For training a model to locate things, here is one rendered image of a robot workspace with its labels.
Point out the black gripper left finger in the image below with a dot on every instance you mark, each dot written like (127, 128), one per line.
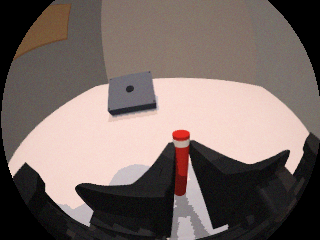
(150, 197)

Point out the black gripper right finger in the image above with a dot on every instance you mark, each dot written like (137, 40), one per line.
(226, 183)

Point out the red peg with white band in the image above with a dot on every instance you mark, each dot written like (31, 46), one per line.
(181, 139)

